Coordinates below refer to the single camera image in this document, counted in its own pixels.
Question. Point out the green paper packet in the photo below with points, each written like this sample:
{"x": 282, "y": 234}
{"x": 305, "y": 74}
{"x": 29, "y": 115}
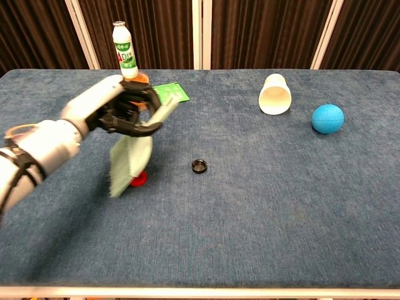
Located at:
{"x": 172, "y": 92}

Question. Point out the white paper cup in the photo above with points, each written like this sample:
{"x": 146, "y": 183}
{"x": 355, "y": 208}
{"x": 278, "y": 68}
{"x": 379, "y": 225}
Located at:
{"x": 275, "y": 97}

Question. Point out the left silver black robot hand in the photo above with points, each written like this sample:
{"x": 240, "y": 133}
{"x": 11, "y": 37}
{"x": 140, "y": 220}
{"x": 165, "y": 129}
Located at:
{"x": 103, "y": 100}

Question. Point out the blue fabric table cover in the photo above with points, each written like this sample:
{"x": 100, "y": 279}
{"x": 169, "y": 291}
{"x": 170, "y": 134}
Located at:
{"x": 218, "y": 203}

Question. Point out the white folding screen frame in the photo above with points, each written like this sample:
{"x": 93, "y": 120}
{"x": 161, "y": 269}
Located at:
{"x": 197, "y": 34}

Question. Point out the blue foam ball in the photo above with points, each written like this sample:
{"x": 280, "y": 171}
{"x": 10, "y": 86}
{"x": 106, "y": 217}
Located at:
{"x": 327, "y": 119}

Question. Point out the clear jar of rubber bands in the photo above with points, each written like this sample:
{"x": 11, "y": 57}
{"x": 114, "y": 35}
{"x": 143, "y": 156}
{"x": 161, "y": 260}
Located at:
{"x": 142, "y": 78}

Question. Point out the black bottle cap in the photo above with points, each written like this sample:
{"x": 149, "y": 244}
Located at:
{"x": 199, "y": 166}

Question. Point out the light green plastic brush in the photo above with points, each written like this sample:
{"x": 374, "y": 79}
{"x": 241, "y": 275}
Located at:
{"x": 132, "y": 156}

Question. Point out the white green-labelled drink bottle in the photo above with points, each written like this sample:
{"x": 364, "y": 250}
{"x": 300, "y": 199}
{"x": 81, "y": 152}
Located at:
{"x": 125, "y": 51}

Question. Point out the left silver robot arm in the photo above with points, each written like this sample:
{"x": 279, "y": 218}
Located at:
{"x": 28, "y": 156}

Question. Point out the dark brown pleated curtain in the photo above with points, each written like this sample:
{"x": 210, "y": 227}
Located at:
{"x": 259, "y": 31}

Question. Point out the red bottle cap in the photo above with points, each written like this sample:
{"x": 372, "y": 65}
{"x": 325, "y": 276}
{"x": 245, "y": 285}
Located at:
{"x": 139, "y": 180}

